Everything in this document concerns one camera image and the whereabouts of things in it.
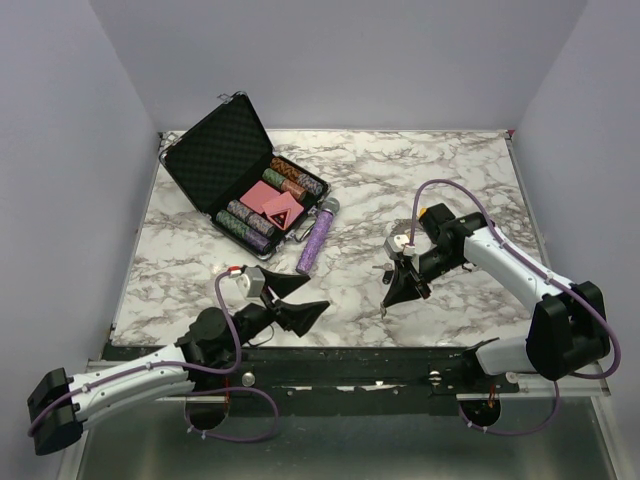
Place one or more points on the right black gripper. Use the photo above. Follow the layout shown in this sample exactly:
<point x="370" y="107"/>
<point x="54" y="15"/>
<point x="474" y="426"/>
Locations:
<point x="403" y="287"/>

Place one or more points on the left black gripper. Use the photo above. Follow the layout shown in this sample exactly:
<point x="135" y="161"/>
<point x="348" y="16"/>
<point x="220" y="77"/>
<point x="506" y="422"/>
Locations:
<point x="297" y="317"/>

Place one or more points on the round metal keyring disc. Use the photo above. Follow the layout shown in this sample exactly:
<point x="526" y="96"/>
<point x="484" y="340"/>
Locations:
<point x="401" y="227"/>

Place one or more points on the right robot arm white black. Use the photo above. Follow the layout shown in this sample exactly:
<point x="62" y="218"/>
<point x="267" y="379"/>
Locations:
<point x="565" y="333"/>

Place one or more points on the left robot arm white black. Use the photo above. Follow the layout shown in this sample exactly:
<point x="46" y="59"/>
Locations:
<point x="63" y="406"/>

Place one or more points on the silver key black tag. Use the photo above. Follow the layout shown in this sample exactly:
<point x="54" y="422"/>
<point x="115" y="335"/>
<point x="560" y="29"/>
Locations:
<point x="388" y="271"/>

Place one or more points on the pink card box triangle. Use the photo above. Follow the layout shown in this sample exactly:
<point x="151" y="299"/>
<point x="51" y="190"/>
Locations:
<point x="283" y="210"/>

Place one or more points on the purple glitter microphone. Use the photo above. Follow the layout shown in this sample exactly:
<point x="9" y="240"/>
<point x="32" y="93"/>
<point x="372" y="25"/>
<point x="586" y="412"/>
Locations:
<point x="318" y="234"/>

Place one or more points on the pink card deck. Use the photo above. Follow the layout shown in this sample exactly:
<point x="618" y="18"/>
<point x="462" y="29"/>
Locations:
<point x="258" y="195"/>

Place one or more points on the black poker chip case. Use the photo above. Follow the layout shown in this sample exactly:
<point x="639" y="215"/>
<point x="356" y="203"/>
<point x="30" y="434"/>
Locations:
<point x="220" y="159"/>

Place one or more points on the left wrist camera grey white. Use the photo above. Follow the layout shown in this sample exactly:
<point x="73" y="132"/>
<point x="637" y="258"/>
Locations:
<point x="250" y="282"/>

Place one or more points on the black mounting base rail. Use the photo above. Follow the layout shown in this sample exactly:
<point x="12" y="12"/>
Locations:
<point x="334" y="381"/>

